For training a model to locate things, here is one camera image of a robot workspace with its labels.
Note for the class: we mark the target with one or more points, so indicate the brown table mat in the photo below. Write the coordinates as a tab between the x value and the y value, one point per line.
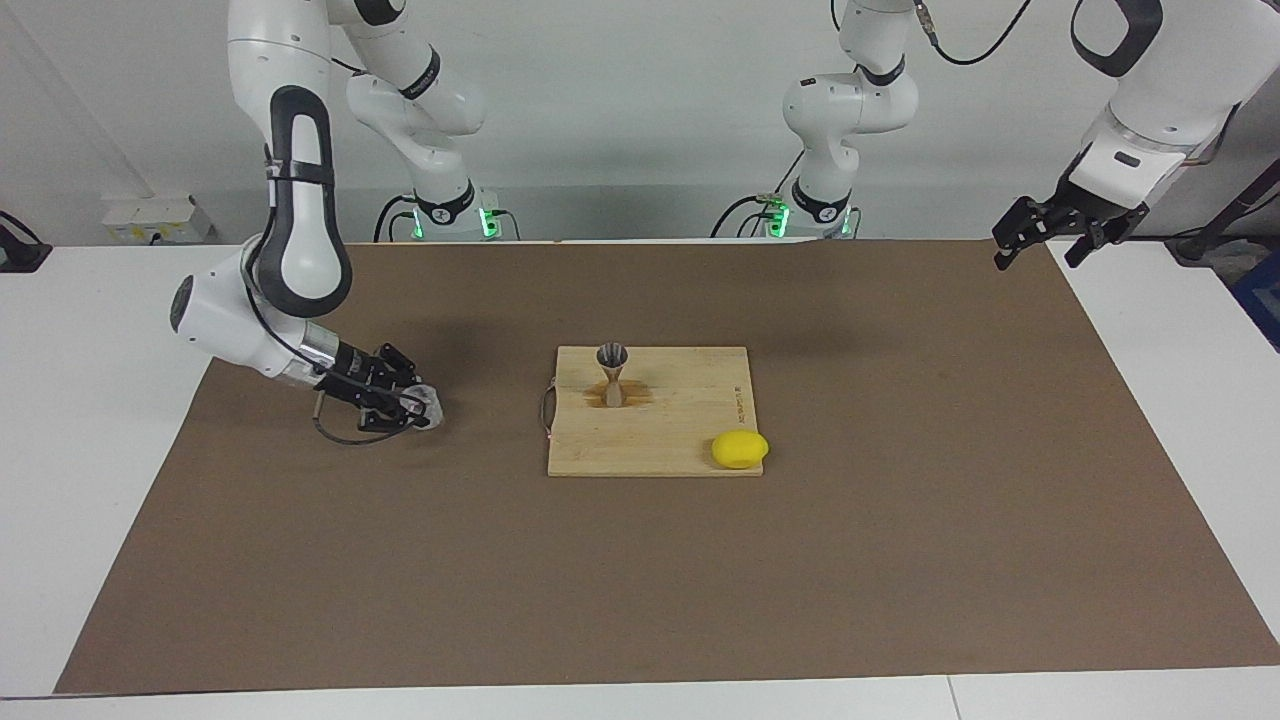
640	580

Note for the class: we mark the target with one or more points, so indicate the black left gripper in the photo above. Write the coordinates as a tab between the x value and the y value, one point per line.
1080	212

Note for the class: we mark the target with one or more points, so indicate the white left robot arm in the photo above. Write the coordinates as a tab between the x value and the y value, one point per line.
1170	90

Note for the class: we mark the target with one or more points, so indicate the metal jigger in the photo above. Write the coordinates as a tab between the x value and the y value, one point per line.
613	385

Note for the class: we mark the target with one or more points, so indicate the black stand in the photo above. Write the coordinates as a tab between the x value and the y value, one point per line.
1225	215

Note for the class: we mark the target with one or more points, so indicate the clear plastic cup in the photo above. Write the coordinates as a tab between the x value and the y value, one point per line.
425	405

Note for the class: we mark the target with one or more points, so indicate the blue box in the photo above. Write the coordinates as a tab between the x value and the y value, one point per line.
1262	295

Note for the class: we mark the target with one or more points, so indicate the black clamp mount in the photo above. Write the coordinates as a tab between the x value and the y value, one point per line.
20	255

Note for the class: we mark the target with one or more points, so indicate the wooden cutting board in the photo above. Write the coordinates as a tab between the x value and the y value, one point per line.
680	430

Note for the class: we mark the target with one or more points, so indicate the white wall socket box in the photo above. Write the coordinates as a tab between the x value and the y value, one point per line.
155	220

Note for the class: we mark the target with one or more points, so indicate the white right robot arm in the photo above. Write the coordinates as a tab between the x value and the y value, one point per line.
280	60

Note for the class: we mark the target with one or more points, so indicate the yellow lemon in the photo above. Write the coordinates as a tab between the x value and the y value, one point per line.
740	450

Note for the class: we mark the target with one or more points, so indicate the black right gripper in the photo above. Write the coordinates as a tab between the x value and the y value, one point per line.
355	378

